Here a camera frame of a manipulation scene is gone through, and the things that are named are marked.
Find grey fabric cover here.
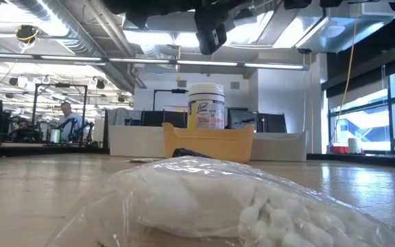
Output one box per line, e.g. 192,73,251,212
105,108,143,126

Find white paper towel roll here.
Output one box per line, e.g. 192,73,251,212
347,137,362,154

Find black wide screen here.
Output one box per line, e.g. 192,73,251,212
141,110,188,128

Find grey plastic bin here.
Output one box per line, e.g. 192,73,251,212
250,131,308,163

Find large square white sachet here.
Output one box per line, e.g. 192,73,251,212
128,157,165,163

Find person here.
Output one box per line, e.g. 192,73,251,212
10,118,43,143
58,101,84,141

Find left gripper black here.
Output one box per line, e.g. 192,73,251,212
101,0,246,56

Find black reflective screen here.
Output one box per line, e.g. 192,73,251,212
227,107,287,134

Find dark navy flat sachet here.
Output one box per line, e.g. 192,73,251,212
171,148,214,160

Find black camera stand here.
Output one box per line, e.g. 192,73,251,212
152,88,189,111

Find white green cup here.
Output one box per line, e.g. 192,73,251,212
49,128,62,144

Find clear bag cotton swabs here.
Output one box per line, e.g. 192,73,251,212
45,154,395,247

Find yellow plastic bin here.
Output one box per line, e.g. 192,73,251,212
162,122,255,164

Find Lysol wipes canister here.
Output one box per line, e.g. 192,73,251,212
186,82,226,130

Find black rig frame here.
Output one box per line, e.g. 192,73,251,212
32,83,89,147

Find yellow extension cable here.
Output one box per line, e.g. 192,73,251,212
330,8,361,147

